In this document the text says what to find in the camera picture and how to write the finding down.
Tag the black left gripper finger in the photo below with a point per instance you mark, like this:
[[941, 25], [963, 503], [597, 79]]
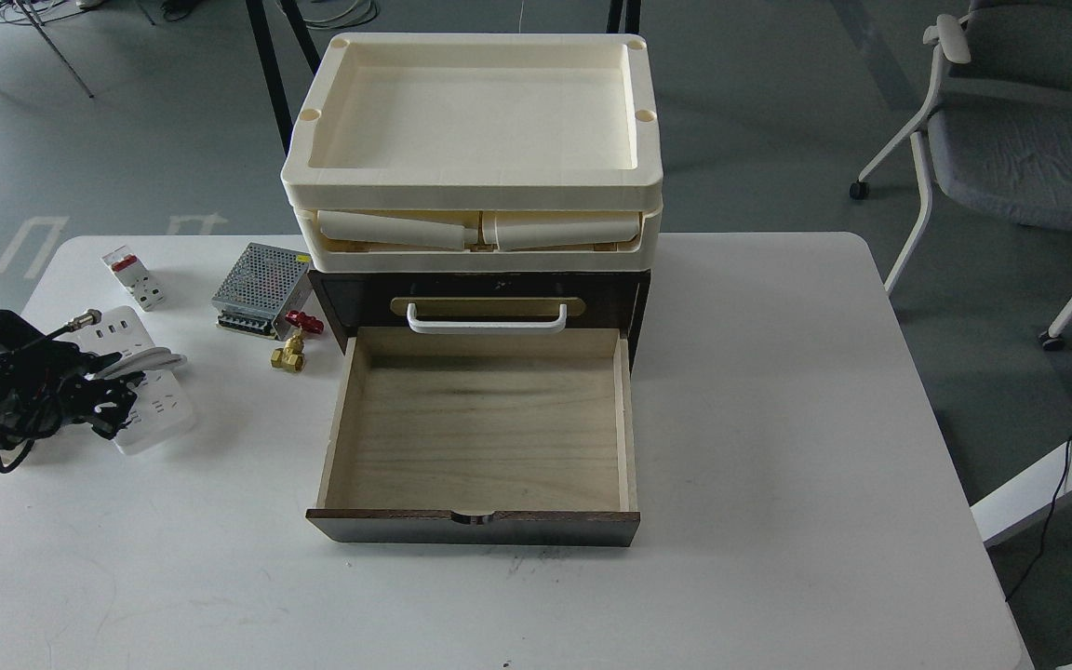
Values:
[[82, 364], [104, 404]]

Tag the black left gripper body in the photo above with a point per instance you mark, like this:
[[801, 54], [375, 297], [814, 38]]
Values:
[[32, 370]]

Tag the white power strip with cable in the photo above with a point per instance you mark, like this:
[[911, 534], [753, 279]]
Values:
[[161, 409]]

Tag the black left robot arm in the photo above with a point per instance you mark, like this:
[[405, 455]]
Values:
[[13, 451]]

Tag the white red circuit breaker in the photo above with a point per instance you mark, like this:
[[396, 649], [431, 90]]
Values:
[[135, 277]]

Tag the metal mesh power supply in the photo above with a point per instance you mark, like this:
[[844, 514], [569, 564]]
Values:
[[264, 284]]

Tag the cream plastic tray top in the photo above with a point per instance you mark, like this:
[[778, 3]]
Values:
[[478, 122]]

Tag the cream plastic tray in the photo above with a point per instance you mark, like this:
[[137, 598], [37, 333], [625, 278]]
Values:
[[416, 241], [478, 122]]

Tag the open wooden drawer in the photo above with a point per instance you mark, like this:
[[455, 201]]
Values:
[[482, 439]]

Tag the cream plastic tray lower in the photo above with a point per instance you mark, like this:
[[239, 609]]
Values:
[[416, 241]]

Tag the grey office chair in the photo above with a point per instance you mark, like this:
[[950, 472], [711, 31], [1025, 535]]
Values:
[[1008, 159]]

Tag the white side table edge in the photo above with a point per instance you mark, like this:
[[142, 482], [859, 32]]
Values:
[[1026, 498]]

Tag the brass valve red handle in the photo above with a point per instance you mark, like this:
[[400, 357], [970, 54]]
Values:
[[290, 356]]

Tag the white drawer handle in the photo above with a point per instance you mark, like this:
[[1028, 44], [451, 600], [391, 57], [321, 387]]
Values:
[[557, 324]]

